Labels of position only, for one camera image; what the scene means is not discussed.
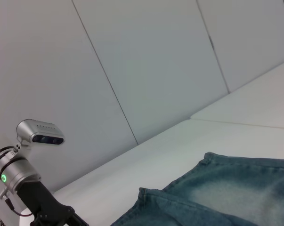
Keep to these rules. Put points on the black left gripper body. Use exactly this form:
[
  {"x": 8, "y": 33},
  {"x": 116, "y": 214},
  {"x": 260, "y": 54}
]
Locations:
[{"x": 43, "y": 202}]

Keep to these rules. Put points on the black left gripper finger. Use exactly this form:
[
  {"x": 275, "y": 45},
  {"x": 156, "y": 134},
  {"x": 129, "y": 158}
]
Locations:
[
  {"x": 46, "y": 222},
  {"x": 77, "y": 221}
]

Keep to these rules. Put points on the blue denim shorts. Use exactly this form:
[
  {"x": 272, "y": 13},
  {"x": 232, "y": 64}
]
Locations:
[{"x": 226, "y": 195}]

